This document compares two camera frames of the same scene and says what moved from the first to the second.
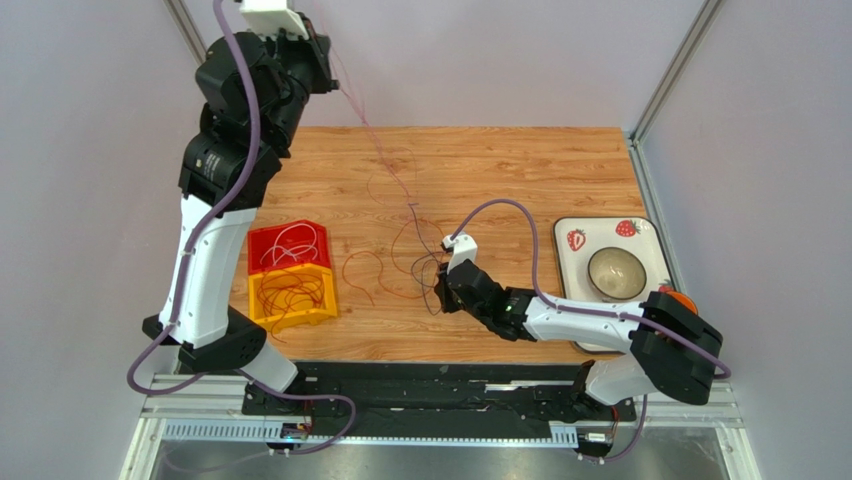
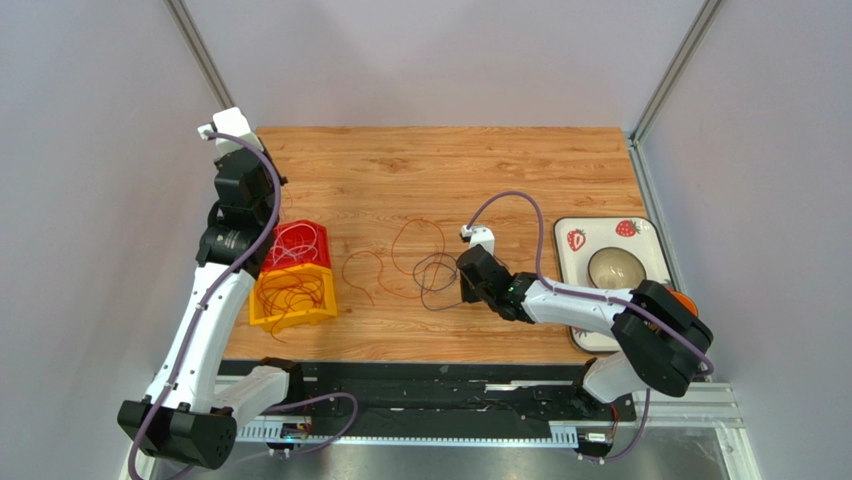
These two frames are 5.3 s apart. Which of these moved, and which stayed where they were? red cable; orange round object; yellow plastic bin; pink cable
Moved: pink cable
Stayed: red cable; orange round object; yellow plastic bin
